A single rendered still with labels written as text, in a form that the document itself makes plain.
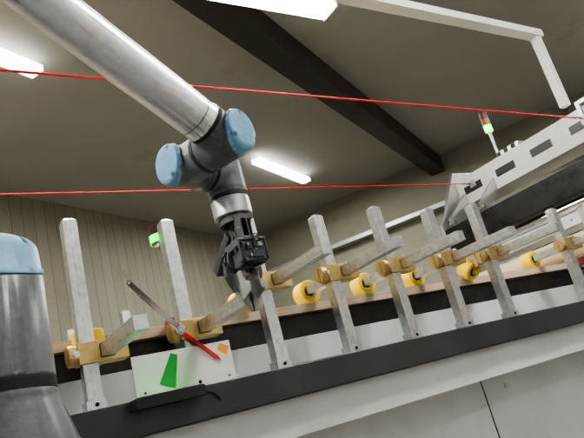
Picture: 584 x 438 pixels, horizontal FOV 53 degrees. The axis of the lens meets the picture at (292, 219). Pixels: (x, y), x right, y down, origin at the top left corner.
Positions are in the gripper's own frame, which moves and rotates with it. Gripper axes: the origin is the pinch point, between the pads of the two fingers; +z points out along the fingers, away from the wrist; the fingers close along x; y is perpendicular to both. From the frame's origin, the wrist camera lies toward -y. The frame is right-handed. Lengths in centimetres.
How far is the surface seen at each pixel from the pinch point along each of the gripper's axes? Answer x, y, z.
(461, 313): 94, -27, 7
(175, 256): -3.9, -26.5, -21.9
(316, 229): 44, -27, -27
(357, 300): 67, -46, -7
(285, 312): 37, -46, -6
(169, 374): -11.7, -26.2, 7.8
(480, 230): 119, -27, -22
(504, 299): 119, -28, 5
